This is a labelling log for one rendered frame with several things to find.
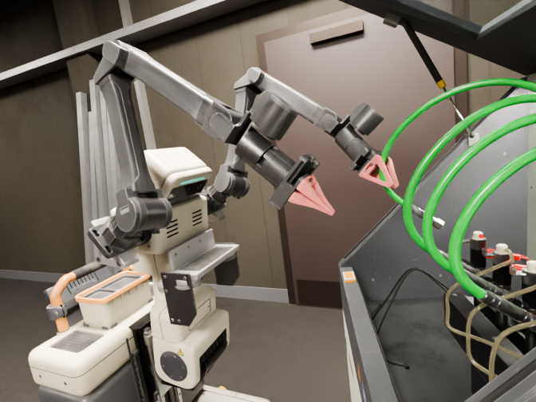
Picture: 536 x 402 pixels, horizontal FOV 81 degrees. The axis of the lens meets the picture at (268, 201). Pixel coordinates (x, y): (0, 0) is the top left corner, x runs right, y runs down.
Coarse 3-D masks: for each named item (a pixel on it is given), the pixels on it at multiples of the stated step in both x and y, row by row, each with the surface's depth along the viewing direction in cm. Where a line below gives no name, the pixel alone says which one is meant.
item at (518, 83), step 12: (468, 84) 64; (480, 84) 63; (492, 84) 62; (504, 84) 62; (516, 84) 61; (528, 84) 60; (444, 96) 67; (420, 108) 69; (408, 120) 71; (396, 132) 73; (384, 156) 75; (384, 180) 76
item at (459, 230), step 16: (512, 160) 38; (528, 160) 37; (496, 176) 38; (480, 192) 39; (464, 208) 40; (464, 224) 39; (448, 256) 41; (464, 272) 41; (464, 288) 41; (480, 288) 41; (496, 304) 40; (512, 304) 41; (528, 320) 40
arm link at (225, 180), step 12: (240, 84) 113; (252, 84) 110; (240, 96) 114; (252, 96) 115; (240, 108) 113; (228, 156) 112; (228, 168) 108; (240, 168) 111; (216, 180) 111; (228, 180) 106; (228, 192) 109
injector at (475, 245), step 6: (474, 240) 63; (480, 240) 62; (486, 240) 62; (474, 246) 63; (480, 246) 62; (486, 246) 62; (474, 252) 63; (480, 252) 62; (474, 258) 63; (480, 258) 63; (486, 258) 63; (468, 264) 64; (474, 264) 64; (480, 264) 63; (486, 264) 63; (474, 300) 66
